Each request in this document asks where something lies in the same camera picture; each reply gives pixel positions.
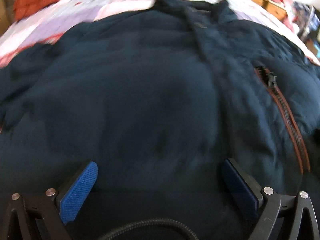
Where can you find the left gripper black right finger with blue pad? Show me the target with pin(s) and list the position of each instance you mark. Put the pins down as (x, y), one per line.
(267, 214)

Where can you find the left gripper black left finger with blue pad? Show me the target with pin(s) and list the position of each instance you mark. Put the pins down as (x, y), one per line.
(44, 215)

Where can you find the dark navy padded jacket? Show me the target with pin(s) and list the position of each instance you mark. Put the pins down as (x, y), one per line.
(158, 98)

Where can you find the colourful clothes pile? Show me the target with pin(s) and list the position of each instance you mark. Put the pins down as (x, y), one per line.
(303, 21)

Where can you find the red white checkered mat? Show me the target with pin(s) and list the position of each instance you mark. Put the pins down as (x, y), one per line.
(5, 60)

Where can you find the wooden bedside cabinet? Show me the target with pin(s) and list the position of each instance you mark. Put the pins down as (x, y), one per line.
(273, 8)

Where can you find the purple white patchwork bedsheet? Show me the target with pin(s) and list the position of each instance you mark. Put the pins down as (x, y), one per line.
(64, 14)

